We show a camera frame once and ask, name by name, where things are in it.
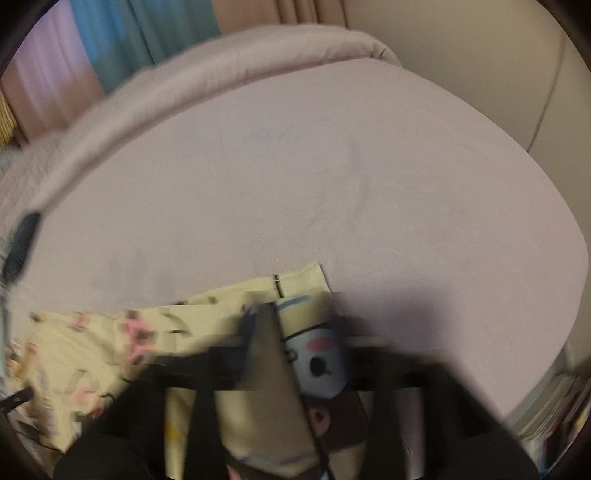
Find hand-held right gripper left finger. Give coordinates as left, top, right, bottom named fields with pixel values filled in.
left=54, top=304, right=274, bottom=480

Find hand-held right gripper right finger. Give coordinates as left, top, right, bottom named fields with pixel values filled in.
left=323, top=318, right=540, bottom=480

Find yellow printed pants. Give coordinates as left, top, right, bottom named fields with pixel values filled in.
left=7, top=262, right=370, bottom=480

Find pink bed sheet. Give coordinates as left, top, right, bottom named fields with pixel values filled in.
left=0, top=64, right=590, bottom=423

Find stack of books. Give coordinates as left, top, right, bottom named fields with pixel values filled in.
left=512, top=360, right=588, bottom=445

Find navy cloth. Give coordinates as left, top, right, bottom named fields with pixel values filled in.
left=4, top=210, right=43, bottom=283

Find pink duvet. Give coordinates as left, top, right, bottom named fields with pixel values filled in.
left=0, top=25, right=400, bottom=222

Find blue curtain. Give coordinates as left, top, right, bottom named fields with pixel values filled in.
left=69, top=0, right=223, bottom=94

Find beige curtain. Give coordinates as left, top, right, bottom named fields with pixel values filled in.
left=216, top=0, right=352, bottom=37

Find beige padded headboard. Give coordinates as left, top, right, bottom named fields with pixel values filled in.
left=345, top=0, right=591, bottom=155

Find pink curtain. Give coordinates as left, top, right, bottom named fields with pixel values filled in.
left=0, top=0, right=106, bottom=139

